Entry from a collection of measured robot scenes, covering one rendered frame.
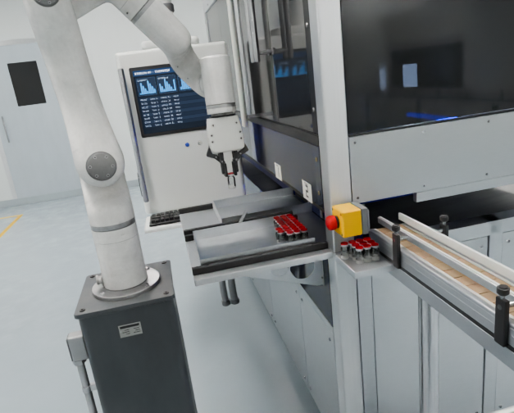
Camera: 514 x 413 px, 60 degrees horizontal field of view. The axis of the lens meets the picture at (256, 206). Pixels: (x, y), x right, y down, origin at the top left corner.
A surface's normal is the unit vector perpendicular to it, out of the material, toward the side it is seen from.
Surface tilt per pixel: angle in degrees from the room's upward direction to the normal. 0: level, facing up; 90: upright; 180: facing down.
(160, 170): 90
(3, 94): 90
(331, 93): 90
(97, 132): 62
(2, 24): 90
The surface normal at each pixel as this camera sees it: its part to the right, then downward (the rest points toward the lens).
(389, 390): 0.22, 0.26
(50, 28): 0.30, 0.80
